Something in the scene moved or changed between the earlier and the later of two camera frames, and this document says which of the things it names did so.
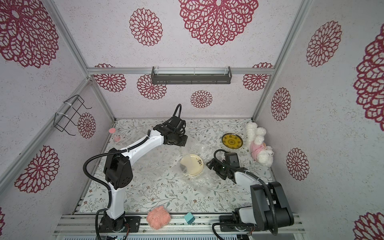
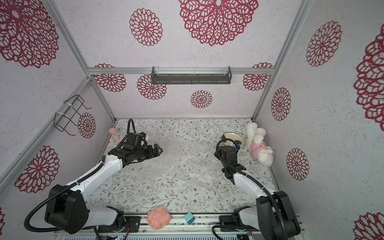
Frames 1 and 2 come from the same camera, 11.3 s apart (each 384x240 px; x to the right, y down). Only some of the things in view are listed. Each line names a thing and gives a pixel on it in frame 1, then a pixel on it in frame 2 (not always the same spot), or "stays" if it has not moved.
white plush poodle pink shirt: x=263 y=154 stays
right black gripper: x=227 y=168 -> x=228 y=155
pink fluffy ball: x=159 y=217 stays
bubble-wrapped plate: x=191 y=164 -> x=233 y=136
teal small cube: x=189 y=218 stays
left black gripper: x=184 y=139 -> x=151 y=153
